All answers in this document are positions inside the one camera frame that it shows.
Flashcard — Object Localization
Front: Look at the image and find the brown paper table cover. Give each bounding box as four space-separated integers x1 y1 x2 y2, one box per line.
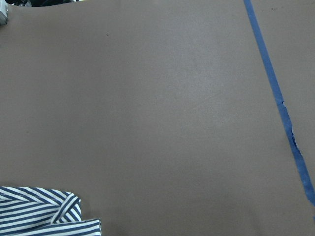
0 0 315 236

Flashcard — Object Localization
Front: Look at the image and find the blue white striped shirt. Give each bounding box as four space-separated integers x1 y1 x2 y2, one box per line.
0 186 102 236

